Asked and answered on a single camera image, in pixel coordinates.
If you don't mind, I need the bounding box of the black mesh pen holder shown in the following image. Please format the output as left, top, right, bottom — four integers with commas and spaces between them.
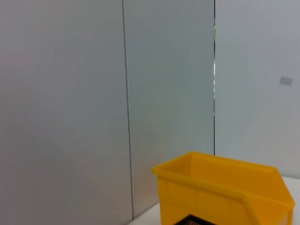
174, 213, 212, 225

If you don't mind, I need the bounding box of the yellow plastic bin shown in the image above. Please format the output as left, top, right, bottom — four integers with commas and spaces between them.
151, 151, 296, 225

